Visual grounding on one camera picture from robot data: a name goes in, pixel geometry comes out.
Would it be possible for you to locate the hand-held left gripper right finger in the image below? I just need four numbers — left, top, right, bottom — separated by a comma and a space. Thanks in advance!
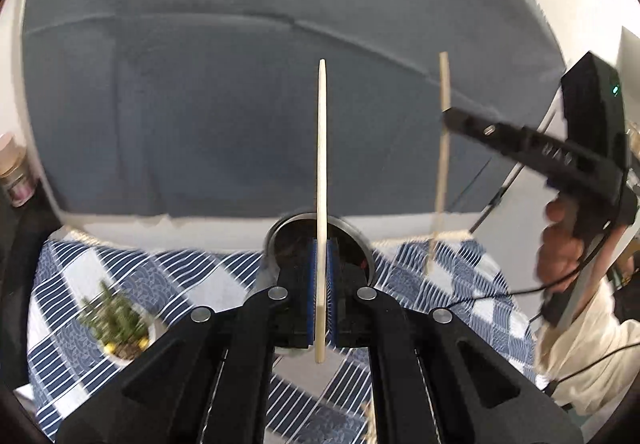
326, 239, 585, 444

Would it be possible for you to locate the grey sofa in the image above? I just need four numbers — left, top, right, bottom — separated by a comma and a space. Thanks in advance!
17, 0, 570, 235

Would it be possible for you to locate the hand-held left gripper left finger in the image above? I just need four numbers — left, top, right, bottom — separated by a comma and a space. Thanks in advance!
55, 239, 319, 444

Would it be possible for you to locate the thin black cable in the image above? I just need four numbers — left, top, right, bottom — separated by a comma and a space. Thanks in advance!
442, 219, 618, 313

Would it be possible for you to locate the small plant in white pot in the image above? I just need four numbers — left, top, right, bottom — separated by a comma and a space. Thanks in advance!
77, 279, 157, 366

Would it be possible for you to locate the black cylindrical chopstick holder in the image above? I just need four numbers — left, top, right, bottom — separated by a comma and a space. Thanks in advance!
262, 211, 375, 356

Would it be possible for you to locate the jar with pink lid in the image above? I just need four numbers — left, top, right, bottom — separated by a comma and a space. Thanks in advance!
0, 131, 40, 207

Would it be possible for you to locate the blue white checked tablecloth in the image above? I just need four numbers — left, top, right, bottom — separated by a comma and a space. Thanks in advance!
25, 229, 551, 444

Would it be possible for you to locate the person's right forearm white sleeve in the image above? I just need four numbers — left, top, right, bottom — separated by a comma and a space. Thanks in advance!
534, 274, 640, 427

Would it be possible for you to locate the person's right hand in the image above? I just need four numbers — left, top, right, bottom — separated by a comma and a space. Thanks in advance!
536, 196, 608, 293

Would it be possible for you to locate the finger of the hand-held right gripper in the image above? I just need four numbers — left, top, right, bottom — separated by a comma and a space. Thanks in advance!
442, 106, 553, 177

